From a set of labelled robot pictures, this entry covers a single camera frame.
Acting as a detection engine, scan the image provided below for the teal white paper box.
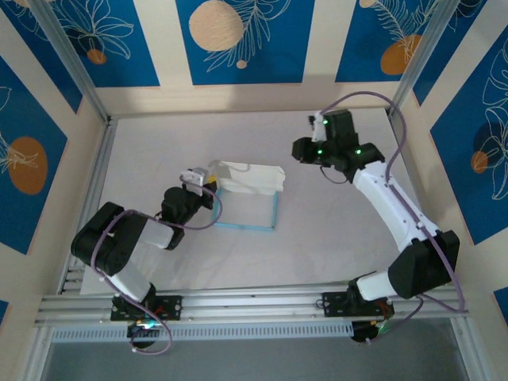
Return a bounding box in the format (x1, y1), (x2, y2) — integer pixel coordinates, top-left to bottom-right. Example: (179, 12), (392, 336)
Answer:
(208, 160), (287, 234)

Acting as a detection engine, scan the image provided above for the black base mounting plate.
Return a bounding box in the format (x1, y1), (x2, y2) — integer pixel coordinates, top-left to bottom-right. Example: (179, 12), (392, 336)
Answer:
(110, 295), (184, 321)
(321, 291), (394, 318)

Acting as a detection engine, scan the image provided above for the black base electronics housing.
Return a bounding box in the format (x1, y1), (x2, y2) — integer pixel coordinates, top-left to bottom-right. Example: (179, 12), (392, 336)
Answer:
(126, 320), (162, 350)
(351, 320), (394, 344)

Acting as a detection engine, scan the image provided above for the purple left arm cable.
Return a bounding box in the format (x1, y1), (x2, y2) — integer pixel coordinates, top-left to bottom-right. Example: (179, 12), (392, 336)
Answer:
(90, 176), (222, 356)

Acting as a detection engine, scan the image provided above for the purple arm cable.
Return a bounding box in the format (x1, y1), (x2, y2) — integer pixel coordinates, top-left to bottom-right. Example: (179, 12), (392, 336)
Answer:
(90, 176), (222, 356)
(315, 90), (466, 344)

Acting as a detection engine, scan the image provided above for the thin black right gripper cable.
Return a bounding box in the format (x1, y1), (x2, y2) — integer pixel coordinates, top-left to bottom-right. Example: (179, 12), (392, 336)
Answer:
(320, 165), (353, 186)

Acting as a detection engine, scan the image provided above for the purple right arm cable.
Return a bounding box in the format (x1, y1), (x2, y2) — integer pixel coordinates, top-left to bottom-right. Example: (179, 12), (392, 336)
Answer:
(315, 90), (466, 344)

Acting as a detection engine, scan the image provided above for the aluminium table edge rail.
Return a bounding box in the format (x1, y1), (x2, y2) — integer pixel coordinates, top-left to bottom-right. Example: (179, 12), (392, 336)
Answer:
(387, 107), (448, 286)
(56, 117), (119, 295)

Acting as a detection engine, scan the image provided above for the aluminium corner post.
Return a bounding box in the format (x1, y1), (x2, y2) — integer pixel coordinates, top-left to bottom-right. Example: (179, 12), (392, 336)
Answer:
(387, 0), (468, 122)
(28, 0), (114, 125)

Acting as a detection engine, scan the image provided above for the long aluminium frame beam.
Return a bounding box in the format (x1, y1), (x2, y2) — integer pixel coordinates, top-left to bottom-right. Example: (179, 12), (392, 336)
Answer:
(33, 276), (471, 329)

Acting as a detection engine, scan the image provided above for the grey slotted cable duct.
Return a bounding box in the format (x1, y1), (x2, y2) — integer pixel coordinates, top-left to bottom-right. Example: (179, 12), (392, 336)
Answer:
(49, 321), (354, 343)

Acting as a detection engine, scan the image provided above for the aluminium frame strut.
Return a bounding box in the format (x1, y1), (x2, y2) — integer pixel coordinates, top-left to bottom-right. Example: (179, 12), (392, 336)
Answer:
(450, 317), (483, 381)
(21, 325), (55, 381)

